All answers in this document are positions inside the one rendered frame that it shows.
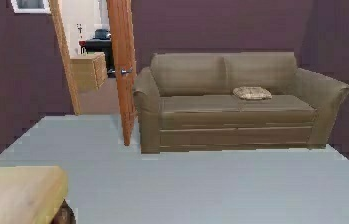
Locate black table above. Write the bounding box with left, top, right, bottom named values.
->
left=84, top=38, right=116, bottom=74

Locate light wooden chest of drawers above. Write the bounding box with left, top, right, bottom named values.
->
left=69, top=52, right=109, bottom=94

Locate white framed wall picture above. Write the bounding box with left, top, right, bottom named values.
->
left=10, top=0, right=52, bottom=15

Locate olive brown sofa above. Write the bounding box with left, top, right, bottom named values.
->
left=132, top=51, right=349, bottom=155

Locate beige patterned cushion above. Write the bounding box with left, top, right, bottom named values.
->
left=232, top=86, right=273, bottom=101

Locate black kettle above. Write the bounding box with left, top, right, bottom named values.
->
left=94, top=28, right=112, bottom=41

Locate orange wooden room door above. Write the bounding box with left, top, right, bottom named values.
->
left=106, top=0, right=138, bottom=147

